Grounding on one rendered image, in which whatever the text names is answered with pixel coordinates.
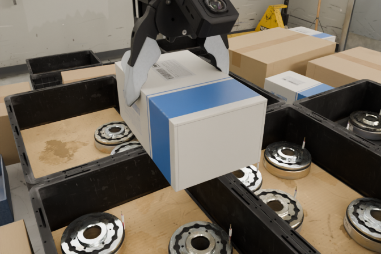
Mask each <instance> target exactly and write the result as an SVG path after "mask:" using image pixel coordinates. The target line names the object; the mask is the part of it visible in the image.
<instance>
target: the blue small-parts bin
mask: <svg viewBox="0 0 381 254"><path fill-rule="evenodd" d="M11 222H14V213H13V209H12V201H11V193H10V185H9V177H8V173H7V170H6V167H5V163H4V161H3V158H2V154H0V226H3V225H6V224H8V223H11Z"/></svg>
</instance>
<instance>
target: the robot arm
mask: <svg viewBox="0 0 381 254"><path fill-rule="evenodd" d="M132 4H133V18H134V27H133V30H132V35H131V41H130V50H129V51H127V52H125V54H124V55H123V57H122V60H121V66H122V69H123V72H124V74H125V79H124V96H125V102H126V105H127V106H128V107H131V106H132V105H133V104H134V103H135V102H136V101H137V100H138V98H139V97H140V93H141V92H140V89H141V88H142V86H143V84H144V83H145V82H146V81H147V76H148V72H149V70H150V68H151V67H152V65H154V64H155V63H156V62H157V61H158V59H159V57H160V55H161V50H160V48H159V46H158V43H157V41H156V37H157V35H158V34H159V33H161V34H162V35H164V36H165V37H166V40H167V41H169V42H171V43H172V42H174V40H175V39H176V37H179V36H186V35H188V36H189V37H190V38H192V39H196V35H197V36H198V37H199V40H198V44H199V46H200V47H201V49H202V50H204V51H205V52H207V53H208V54H209V56H210V60H211V63H212V64H213V65H214V66H215V68H216V69H218V70H219V71H222V72H224V73H226V74H227V75H228V73H229V53H228V49H229V44H228V37H227V34H228V33H230V32H231V30H232V28H233V26H234V24H235V23H236V21H237V19H238V17H239V13H238V11H237V10H236V8H235V7H234V5H233V4H232V3H231V1H230V0H137V5H138V17H137V16H136V1H135V0H132Z"/></svg>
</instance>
